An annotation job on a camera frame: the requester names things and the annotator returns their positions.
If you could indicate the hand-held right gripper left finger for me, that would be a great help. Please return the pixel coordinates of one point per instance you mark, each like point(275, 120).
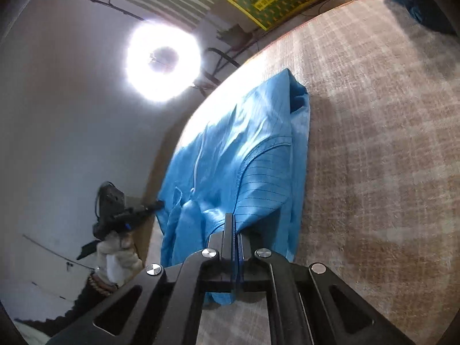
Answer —
point(222, 244)

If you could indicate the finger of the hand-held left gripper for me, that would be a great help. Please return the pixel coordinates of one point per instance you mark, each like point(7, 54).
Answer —
point(143, 210)

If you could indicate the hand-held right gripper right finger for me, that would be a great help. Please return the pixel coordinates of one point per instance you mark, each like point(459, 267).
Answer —
point(248, 248)

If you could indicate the light blue jacket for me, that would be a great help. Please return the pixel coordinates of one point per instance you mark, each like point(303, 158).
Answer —
point(233, 158)

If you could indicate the person's left forearm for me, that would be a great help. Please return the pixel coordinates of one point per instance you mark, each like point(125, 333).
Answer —
point(93, 291)

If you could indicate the dark blue folded clothes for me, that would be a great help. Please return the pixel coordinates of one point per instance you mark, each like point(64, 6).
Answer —
point(413, 0)

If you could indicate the person's left hand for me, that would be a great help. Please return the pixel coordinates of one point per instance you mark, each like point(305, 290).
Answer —
point(115, 258)

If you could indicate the beige checked table cloth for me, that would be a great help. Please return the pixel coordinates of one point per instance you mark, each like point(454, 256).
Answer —
point(377, 151)

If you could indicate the green striped hanging cloth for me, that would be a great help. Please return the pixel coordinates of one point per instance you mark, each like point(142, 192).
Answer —
point(172, 3)

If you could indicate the yellow patterned box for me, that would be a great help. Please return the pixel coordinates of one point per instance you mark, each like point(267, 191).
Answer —
point(273, 0)

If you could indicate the black curved metal frame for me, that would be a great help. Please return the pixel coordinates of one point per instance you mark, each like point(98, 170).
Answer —
point(230, 59)

